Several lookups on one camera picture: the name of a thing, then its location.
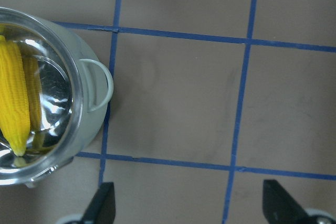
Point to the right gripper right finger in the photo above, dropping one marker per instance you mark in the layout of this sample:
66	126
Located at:
279	206

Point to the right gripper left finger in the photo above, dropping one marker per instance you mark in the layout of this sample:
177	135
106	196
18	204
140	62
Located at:
102	207

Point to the white steel cooking pot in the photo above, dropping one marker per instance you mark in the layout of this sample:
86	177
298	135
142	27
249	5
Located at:
68	92

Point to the yellow toy corn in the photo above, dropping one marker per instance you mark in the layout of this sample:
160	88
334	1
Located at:
15	119

